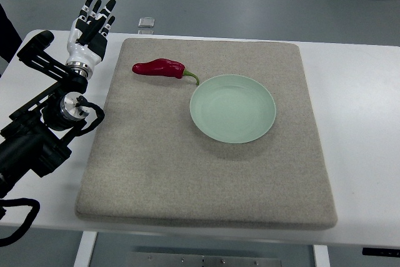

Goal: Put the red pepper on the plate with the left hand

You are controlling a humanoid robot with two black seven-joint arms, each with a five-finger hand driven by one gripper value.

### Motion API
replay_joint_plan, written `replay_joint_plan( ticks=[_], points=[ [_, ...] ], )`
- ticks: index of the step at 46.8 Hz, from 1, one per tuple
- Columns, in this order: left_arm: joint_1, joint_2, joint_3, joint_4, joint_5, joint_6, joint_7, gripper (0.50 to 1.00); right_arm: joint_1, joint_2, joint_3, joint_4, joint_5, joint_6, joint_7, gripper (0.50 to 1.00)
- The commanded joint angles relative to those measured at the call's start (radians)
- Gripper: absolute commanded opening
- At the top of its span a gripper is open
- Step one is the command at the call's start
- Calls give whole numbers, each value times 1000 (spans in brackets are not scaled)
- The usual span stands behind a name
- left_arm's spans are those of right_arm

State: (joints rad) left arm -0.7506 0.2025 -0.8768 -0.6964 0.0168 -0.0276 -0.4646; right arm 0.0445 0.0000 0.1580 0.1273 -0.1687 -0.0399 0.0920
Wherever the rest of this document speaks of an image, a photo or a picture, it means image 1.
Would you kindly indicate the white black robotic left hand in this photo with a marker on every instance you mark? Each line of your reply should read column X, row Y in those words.
column 88, row 37

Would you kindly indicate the red pepper with green stem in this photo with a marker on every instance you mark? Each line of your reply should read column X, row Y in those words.
column 163, row 67

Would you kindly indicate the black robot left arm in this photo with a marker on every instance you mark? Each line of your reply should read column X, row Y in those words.
column 40, row 131

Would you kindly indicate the light green plate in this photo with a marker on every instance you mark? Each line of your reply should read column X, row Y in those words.
column 232, row 109

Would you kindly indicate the small clear plastic box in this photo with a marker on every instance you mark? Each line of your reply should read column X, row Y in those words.
column 146, row 22

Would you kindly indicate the beige felt mat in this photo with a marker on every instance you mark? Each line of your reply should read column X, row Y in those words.
column 151, row 164

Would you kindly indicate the black table control panel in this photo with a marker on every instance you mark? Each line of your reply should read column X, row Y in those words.
column 384, row 252

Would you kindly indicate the grey metal base plate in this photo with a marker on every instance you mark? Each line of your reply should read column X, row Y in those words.
column 192, row 260

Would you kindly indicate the white table frame legs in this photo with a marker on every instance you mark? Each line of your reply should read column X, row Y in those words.
column 88, row 240

